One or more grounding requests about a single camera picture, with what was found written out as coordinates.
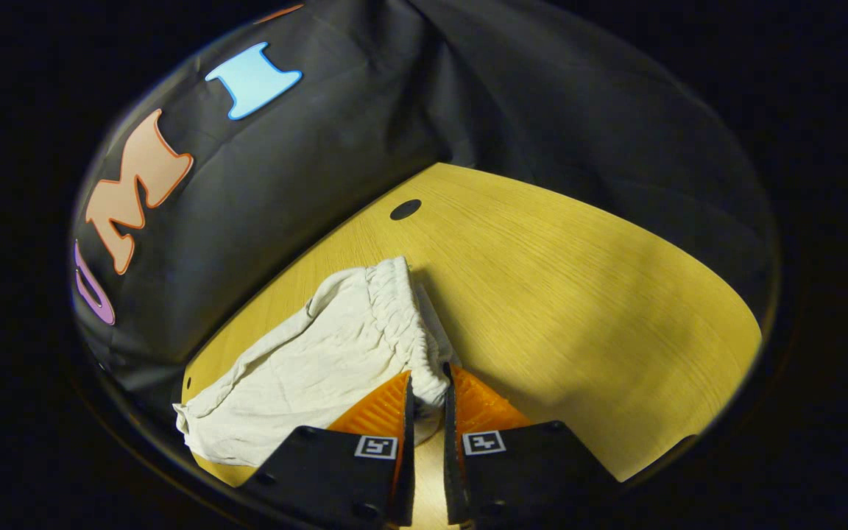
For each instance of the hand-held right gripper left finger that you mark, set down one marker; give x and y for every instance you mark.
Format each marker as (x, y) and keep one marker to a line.
(403, 456)

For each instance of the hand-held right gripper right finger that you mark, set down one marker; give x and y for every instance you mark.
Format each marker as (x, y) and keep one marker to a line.
(453, 456)

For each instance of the cream white jeans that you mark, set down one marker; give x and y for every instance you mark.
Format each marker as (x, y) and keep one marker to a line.
(321, 361)

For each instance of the black backdrop cloth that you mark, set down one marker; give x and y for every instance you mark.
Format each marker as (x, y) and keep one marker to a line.
(505, 96)

